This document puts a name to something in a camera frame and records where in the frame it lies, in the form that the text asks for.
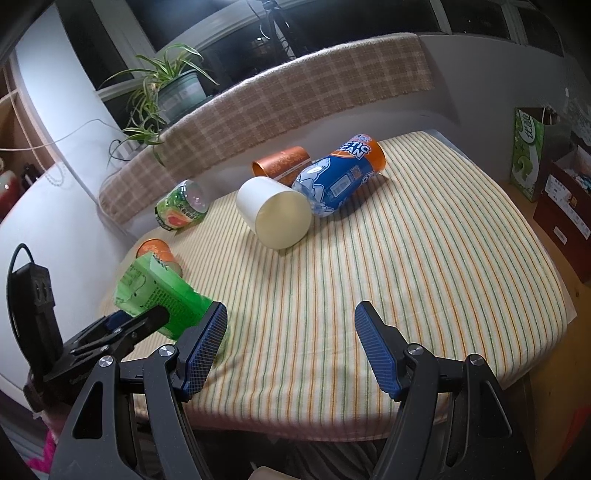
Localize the potted spider plant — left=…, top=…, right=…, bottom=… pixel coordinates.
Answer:
left=99, top=44, right=220, bottom=169

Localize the plaid blanket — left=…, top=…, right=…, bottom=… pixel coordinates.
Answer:
left=99, top=32, right=435, bottom=227

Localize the striped table cloth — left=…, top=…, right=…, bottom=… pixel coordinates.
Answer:
left=99, top=130, right=578, bottom=439

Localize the green drink can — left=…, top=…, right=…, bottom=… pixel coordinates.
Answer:
left=154, top=180, right=211, bottom=230

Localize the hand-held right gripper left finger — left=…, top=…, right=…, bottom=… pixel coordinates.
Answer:
left=48, top=302, right=229, bottom=480

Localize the white cup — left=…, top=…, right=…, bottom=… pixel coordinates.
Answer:
left=236, top=176, right=312, bottom=250

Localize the orange patterned cup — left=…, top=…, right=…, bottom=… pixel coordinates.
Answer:
left=136, top=239, right=184, bottom=278

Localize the blue snack canister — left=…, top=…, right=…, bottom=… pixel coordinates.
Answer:
left=292, top=135, right=387, bottom=219

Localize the black tripod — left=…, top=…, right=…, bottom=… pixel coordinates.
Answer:
left=256, top=0, right=305, bottom=63

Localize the dark red cardboard box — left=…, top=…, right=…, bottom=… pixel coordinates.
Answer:
left=533, top=143, right=591, bottom=278

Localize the orange paper cup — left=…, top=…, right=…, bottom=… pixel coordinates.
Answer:
left=252, top=146, right=315, bottom=188

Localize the white cable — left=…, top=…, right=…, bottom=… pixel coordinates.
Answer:
left=0, top=117, right=123, bottom=153

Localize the pink cloth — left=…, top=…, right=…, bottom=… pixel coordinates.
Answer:
left=25, top=411, right=63, bottom=480

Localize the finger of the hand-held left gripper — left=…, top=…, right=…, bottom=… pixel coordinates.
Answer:
left=108, top=306, right=171, bottom=358
left=62, top=311, right=136, bottom=357

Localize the black cable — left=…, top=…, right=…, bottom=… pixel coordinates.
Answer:
left=7, top=243, right=37, bottom=342

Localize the green paper bag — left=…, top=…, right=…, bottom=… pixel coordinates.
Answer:
left=510, top=107, right=573, bottom=203

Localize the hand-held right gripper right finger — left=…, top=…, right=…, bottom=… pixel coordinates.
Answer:
left=355, top=301, right=536, bottom=480

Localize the green paper carton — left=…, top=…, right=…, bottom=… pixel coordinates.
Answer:
left=114, top=253, right=214, bottom=341

